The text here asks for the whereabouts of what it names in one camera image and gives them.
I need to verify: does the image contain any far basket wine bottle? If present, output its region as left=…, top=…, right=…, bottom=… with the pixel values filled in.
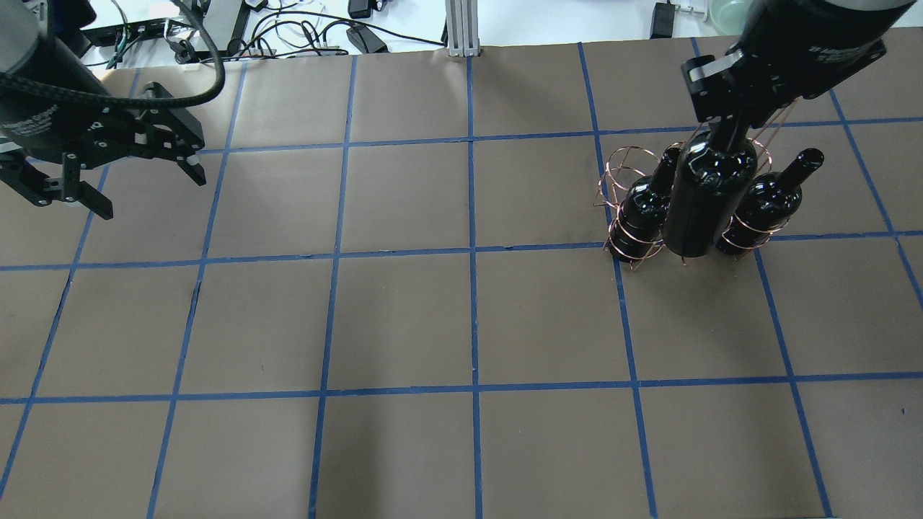
left=607, top=146, right=681, bottom=264

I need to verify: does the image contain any near basket wine bottle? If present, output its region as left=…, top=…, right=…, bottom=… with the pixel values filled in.
left=715, top=148, right=825, bottom=257

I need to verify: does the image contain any aluminium frame post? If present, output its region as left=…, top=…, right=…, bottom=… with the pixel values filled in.
left=445, top=0, right=482, bottom=57

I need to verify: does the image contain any basket wine bottle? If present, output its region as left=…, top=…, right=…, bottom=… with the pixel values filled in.
left=715, top=148, right=825, bottom=257
left=607, top=146, right=681, bottom=264

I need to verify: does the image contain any brown paper mat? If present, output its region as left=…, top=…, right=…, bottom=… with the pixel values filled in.
left=2, top=29, right=921, bottom=518

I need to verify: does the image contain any black power adapter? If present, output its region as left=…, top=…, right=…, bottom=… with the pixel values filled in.
left=649, top=1, right=676, bottom=40

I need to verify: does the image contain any dark wine bottle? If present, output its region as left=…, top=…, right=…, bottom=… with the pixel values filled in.
left=662, top=130, right=758, bottom=257

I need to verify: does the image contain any green glass plate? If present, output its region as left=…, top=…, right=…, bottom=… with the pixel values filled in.
left=707, top=0, right=753, bottom=35

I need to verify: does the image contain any copper wire wine basket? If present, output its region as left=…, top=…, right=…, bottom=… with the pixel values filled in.
left=596, top=108, right=790, bottom=270

